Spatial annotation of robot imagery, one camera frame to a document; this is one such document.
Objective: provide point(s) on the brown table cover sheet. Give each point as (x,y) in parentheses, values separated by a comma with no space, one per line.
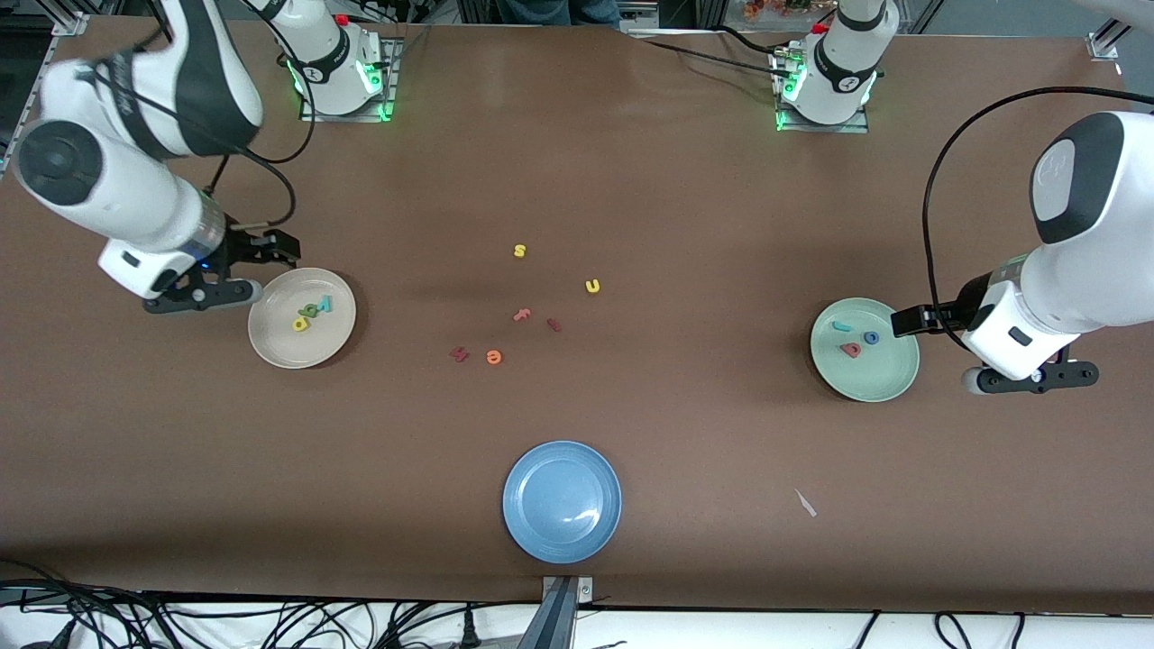
(180,451)

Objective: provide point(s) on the aluminium frame corner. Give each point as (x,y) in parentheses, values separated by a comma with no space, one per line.
(70,22)
(1104,41)

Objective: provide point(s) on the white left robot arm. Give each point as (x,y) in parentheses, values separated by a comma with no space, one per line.
(1100,270)

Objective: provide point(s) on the beige plate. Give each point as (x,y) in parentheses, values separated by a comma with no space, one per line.
(288,347)

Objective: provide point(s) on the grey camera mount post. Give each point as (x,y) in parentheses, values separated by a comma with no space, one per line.
(557,617)

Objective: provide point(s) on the blue plate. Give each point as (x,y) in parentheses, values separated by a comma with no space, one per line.
(562,502)

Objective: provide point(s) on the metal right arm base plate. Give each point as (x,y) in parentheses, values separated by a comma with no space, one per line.
(389,90)

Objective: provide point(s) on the person in blue jeans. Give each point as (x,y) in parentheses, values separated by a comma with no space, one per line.
(559,9)

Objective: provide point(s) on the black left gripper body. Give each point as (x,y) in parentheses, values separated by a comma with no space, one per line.
(965,302)

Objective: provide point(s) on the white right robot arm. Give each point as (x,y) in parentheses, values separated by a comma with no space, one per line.
(108,180)

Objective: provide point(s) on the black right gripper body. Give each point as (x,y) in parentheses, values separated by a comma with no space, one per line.
(240,248)

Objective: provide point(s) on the white paper scrap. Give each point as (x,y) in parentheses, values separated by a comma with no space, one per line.
(805,503)

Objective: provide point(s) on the green plate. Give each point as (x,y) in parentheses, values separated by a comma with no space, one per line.
(870,374)

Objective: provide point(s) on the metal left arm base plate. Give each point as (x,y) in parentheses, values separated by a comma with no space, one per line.
(856,126)

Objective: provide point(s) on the orange patterned background object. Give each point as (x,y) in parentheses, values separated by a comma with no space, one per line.
(775,7)

